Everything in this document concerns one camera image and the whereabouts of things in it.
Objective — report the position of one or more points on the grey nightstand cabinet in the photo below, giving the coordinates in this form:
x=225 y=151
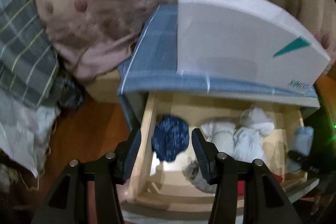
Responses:
x=144 y=109

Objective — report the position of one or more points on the wooden bed frame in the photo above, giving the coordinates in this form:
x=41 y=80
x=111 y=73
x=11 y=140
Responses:
x=325 y=88

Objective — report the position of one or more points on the cardboard box on floor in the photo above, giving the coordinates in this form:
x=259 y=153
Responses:
x=104 y=87

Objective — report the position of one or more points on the wooden drawer grey front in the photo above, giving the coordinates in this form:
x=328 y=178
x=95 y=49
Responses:
x=260 y=191

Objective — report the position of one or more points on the navy floral underwear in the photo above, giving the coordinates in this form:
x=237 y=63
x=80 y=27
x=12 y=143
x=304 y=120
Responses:
x=170 y=138

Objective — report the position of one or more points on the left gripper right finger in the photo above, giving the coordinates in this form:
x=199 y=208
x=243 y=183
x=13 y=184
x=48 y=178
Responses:
x=207 y=157

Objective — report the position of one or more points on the light blue underwear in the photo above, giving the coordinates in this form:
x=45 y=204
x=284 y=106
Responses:
x=303 y=140

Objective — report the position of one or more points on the white XINCCI shoe box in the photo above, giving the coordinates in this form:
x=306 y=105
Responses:
x=249 y=40

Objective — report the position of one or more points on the grey knit garment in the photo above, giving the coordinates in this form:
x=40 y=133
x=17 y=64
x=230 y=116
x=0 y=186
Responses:
x=193 y=173

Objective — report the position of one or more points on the white crumpled plastic bag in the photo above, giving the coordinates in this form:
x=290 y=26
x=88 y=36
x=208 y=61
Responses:
x=26 y=132

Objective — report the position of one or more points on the white rolled underwear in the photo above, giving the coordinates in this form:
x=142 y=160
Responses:
x=257 y=119

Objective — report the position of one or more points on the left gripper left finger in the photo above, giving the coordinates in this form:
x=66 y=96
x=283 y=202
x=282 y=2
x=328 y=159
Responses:
x=126 y=154

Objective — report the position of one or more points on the pale blue crumpled garment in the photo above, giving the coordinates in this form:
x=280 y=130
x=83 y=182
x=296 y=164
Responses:
x=242 y=144

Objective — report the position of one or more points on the blue checked cloth cover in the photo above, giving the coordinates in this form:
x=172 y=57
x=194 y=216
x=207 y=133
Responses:
x=153 y=64

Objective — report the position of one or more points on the grey plaid fabric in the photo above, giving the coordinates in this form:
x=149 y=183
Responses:
x=29 y=66

